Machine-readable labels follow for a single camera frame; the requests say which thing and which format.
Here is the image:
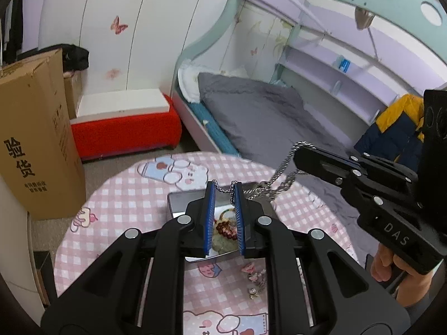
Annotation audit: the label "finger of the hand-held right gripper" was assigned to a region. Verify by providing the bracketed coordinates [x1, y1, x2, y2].
[296, 145, 419, 184]
[293, 154, 386, 217]

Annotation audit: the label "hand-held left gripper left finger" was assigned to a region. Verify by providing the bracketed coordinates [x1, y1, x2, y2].
[41, 181, 216, 335]

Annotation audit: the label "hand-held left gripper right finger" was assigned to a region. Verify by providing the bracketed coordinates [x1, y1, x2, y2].
[233, 181, 411, 335]

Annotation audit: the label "dark red bead bracelet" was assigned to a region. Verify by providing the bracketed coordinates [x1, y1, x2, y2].
[216, 218, 238, 240]

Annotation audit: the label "cream bead bracelet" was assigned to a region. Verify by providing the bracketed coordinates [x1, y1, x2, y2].
[210, 209, 241, 256]

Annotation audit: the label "grey metal tin box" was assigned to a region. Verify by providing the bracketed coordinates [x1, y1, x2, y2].
[167, 181, 276, 263]

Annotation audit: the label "silver chain necklace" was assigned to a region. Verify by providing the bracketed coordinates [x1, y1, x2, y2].
[211, 140, 317, 204]

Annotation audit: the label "person's right forearm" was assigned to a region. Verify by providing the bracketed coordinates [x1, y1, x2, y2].
[396, 272, 434, 310]

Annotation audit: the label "silver pearl jewelry piece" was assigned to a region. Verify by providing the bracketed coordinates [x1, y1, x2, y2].
[248, 273, 268, 299]

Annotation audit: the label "person's right hand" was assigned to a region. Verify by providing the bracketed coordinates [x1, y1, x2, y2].
[371, 242, 408, 298]

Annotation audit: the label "yellow navy jacket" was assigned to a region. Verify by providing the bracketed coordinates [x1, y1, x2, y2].
[353, 94, 427, 174]

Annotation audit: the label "teal bed mat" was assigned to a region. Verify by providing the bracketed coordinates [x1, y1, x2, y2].
[189, 103, 240, 156]

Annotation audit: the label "pink checked tablecloth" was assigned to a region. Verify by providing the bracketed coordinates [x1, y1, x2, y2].
[54, 152, 360, 335]

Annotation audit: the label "grey blanket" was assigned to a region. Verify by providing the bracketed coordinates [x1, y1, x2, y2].
[197, 71, 379, 252]

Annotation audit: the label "small blue box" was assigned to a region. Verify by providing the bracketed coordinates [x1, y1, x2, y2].
[333, 56, 351, 73]

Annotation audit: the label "red bench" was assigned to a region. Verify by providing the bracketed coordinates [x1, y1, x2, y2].
[70, 94, 183, 162]

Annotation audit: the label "white pillow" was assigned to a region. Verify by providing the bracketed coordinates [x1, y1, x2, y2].
[177, 59, 202, 104]

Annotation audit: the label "beige cloth pouch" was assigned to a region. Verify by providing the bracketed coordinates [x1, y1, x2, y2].
[354, 7, 375, 30]

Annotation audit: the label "small cardboard box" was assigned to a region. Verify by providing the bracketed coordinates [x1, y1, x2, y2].
[63, 70, 84, 120]

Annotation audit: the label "large cardboard box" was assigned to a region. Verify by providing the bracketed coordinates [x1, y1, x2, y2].
[0, 48, 87, 221]

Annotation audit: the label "white low cabinet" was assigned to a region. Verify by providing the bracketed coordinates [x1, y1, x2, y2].
[0, 174, 58, 316]

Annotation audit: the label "black bag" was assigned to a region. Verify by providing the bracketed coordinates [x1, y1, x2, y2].
[58, 44, 90, 72]

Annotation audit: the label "black hanging coat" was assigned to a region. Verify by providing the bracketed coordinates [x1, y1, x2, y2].
[3, 0, 25, 66]

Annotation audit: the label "lavender door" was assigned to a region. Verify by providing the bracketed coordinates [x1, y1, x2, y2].
[20, 0, 54, 54]

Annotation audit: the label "lavender wall shelves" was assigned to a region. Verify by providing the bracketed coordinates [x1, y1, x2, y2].
[276, 24, 420, 126]

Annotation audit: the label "teal bunk bed frame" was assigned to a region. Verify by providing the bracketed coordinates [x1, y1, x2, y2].
[159, 0, 447, 161]

